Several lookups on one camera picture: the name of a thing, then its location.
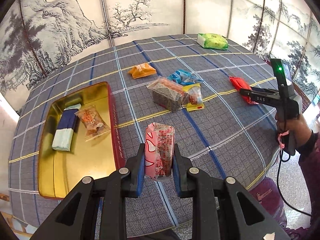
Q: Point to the red snack packet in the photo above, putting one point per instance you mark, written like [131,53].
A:
[239,83]

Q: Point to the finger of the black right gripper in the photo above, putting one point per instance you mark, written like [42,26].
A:
[263,96]

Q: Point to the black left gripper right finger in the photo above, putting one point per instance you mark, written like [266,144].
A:
[222,208]

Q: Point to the painted folding screen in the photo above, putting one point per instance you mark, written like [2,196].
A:
[39,37]

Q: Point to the yellow snack packet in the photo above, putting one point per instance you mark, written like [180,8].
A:
[193,97]

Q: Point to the gold and red tin box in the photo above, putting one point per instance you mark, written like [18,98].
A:
[60,171]

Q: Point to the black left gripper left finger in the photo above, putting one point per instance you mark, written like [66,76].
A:
[96,199]

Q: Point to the blue and teal snack pack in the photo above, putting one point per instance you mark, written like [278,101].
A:
[64,133]

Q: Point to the grey plaid tablecloth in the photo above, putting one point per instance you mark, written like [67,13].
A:
[226,138]

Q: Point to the clear brown pastry packet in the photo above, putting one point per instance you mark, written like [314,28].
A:
[94,124]

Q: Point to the dark seaweed snack bag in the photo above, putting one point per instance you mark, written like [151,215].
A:
[165,97]

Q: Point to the bamboo chair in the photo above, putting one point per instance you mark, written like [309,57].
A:
[21,229]

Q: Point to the blue snack packet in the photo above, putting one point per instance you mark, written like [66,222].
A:
[184,78]

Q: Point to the orange snack packet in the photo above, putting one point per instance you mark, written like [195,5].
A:
[142,70]

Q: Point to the reddish dried snack bag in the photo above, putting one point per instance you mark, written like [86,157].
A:
[171,85]

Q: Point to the right hand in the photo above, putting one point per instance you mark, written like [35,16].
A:
[297,126]

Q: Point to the green tissue pack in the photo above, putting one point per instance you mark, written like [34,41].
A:
[212,41]

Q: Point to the pink snack packet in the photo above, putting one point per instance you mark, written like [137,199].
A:
[159,151]

